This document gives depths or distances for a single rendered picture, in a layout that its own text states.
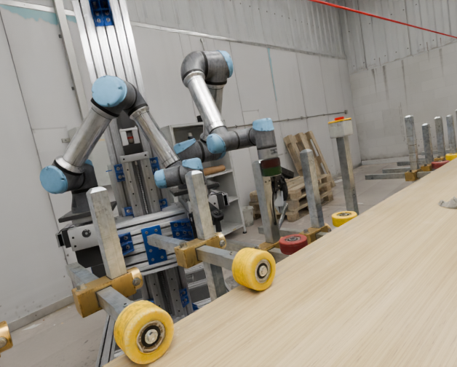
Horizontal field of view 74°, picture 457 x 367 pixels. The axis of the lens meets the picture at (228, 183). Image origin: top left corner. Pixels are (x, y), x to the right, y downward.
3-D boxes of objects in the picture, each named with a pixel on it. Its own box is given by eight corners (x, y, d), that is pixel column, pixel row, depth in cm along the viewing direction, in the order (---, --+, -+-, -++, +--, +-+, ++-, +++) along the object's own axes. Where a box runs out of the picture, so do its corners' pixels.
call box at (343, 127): (330, 140, 129) (327, 121, 128) (338, 137, 133) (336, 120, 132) (345, 137, 123) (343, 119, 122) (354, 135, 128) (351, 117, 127)
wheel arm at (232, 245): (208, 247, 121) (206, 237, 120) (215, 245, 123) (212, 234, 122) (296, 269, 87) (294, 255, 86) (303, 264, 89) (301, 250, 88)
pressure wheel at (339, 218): (340, 251, 99) (335, 218, 98) (332, 243, 107) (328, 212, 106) (365, 247, 99) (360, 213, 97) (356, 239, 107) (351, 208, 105)
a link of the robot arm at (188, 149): (174, 169, 156) (168, 143, 154) (197, 164, 162) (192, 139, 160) (181, 169, 145) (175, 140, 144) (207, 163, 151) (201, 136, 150)
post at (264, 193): (276, 301, 103) (250, 161, 97) (283, 296, 105) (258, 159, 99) (284, 304, 100) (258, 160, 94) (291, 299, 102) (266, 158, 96)
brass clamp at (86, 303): (76, 310, 65) (70, 288, 64) (135, 283, 73) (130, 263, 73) (84, 320, 60) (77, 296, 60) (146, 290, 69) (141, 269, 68)
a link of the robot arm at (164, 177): (164, 186, 129) (189, 182, 128) (155, 191, 118) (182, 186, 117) (161, 168, 128) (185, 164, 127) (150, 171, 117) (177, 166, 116)
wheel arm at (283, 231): (258, 235, 134) (257, 226, 134) (263, 233, 136) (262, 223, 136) (351, 249, 100) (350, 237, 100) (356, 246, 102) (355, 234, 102)
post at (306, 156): (319, 272, 118) (298, 151, 112) (324, 269, 120) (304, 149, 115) (327, 274, 115) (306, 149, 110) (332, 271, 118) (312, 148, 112)
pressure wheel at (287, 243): (279, 277, 90) (272, 239, 88) (296, 266, 95) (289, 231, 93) (301, 283, 83) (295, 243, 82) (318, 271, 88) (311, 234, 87)
